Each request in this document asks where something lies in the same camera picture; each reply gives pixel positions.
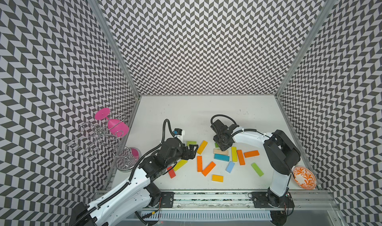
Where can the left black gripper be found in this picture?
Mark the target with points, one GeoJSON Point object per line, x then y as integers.
{"type": "Point", "coordinates": [186, 156]}

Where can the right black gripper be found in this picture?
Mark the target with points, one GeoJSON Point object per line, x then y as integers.
{"type": "Point", "coordinates": [222, 147]}

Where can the yellow block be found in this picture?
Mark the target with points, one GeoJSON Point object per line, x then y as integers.
{"type": "Point", "coordinates": [234, 154]}

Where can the natural wood block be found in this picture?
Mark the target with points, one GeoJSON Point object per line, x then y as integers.
{"type": "Point", "coordinates": [220, 152]}

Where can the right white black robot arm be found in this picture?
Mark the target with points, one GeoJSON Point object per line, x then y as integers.
{"type": "Point", "coordinates": [281, 152]}

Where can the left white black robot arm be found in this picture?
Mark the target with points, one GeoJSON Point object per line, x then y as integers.
{"type": "Point", "coordinates": [139, 190]}

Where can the light green small block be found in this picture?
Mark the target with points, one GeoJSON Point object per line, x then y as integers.
{"type": "Point", "coordinates": [191, 143]}

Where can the orange vertical block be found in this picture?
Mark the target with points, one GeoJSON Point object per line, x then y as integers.
{"type": "Point", "coordinates": [199, 164]}

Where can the yellow-orange tilted block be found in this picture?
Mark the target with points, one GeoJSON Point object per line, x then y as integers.
{"type": "Point", "coordinates": [202, 147]}

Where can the yellow-green long block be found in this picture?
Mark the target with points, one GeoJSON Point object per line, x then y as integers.
{"type": "Point", "coordinates": [180, 164]}

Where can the teal block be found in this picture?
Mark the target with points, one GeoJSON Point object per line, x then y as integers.
{"type": "Point", "coordinates": [225, 158]}

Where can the orange diagonal block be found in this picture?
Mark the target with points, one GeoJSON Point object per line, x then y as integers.
{"type": "Point", "coordinates": [208, 169]}

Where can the red small block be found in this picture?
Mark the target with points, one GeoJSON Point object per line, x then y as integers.
{"type": "Point", "coordinates": [171, 172]}

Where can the light blue small block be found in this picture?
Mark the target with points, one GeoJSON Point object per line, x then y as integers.
{"type": "Point", "coordinates": [230, 167]}

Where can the yellow-orange bottom block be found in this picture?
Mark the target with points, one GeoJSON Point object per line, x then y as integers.
{"type": "Point", "coordinates": [217, 178]}

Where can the green long block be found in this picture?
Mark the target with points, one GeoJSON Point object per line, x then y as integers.
{"type": "Point", "coordinates": [257, 169]}

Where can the pink plastic wine glass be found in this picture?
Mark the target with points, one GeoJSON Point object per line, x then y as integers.
{"type": "Point", "coordinates": [115, 126]}

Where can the orange patterned bowl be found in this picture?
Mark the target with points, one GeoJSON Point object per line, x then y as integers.
{"type": "Point", "coordinates": [304, 178]}

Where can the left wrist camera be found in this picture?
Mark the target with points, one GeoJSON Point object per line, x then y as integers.
{"type": "Point", "coordinates": [179, 133]}

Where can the silver wire glass rack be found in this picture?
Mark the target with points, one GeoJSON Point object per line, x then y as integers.
{"type": "Point", "coordinates": [94, 138]}

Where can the aluminium mounting rail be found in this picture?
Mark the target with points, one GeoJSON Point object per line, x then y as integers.
{"type": "Point", "coordinates": [321, 200]}

